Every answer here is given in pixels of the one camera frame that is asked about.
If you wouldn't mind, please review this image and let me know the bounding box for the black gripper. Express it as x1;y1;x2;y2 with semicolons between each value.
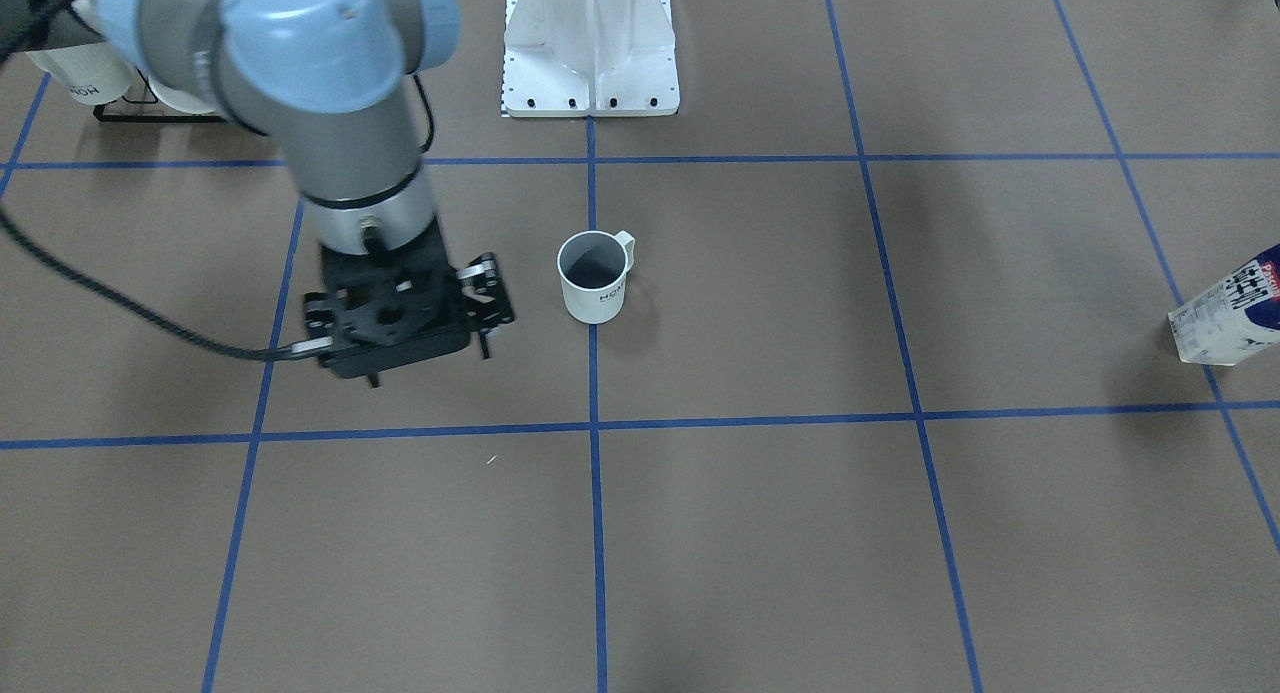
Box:
320;222;471;379

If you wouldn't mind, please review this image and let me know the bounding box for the white cup dark inside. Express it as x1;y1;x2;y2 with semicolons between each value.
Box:
556;231;635;325

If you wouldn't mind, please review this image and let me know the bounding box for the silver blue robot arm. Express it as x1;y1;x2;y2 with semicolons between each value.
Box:
3;0;477;380

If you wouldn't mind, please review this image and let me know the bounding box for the white upside-down cup rear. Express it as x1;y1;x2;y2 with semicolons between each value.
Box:
147;74;221;117

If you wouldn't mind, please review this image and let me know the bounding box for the white tilted cup front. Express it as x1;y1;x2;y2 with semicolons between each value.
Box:
26;44;134;106

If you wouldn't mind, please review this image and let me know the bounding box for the blue white milk carton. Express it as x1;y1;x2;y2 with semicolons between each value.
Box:
1167;245;1279;366

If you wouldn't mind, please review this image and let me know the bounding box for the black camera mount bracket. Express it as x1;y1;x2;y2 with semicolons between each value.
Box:
293;251;517;387

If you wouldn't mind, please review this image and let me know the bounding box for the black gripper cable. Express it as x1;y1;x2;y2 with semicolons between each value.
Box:
0;202;337;363

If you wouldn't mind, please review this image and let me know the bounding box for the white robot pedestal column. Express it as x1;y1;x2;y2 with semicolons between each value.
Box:
500;0;681;118

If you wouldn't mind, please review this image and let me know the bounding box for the black wire cup rack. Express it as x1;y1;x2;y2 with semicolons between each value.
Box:
91;70;230;126

